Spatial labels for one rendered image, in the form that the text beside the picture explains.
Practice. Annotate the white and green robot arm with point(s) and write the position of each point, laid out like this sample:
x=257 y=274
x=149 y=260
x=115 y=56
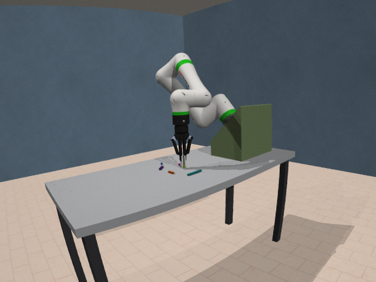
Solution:
x=197 y=103

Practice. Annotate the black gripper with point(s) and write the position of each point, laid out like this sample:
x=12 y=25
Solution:
x=181 y=134

